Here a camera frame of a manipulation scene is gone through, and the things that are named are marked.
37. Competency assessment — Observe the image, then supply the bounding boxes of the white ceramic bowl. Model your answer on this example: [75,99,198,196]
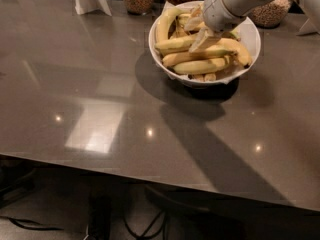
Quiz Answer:
[148,1,261,88]

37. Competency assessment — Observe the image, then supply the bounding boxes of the yellow banana left curved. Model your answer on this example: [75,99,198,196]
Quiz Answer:
[156,7,188,42]

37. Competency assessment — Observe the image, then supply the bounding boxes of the small bananas underneath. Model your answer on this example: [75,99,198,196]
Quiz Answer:
[169,18,218,83]

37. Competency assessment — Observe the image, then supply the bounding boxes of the yellow banana front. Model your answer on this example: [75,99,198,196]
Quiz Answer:
[173,56,232,75]

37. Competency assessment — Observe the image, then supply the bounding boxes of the glass jar of nuts right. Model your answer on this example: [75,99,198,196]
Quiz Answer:
[249,0,293,28]

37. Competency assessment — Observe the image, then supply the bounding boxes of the yellow banana lower long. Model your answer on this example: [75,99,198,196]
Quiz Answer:
[162,45,237,67]

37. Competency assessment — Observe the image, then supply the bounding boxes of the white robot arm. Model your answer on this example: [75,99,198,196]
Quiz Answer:
[186,0,320,52]

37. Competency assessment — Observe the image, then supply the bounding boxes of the yellow banana top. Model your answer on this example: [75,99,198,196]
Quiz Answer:
[178,13,205,31]

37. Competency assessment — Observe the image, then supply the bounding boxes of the black floor cable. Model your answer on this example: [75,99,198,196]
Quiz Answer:
[0,200,169,240]

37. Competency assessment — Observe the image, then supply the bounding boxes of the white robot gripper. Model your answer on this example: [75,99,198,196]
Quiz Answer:
[184,0,245,53]

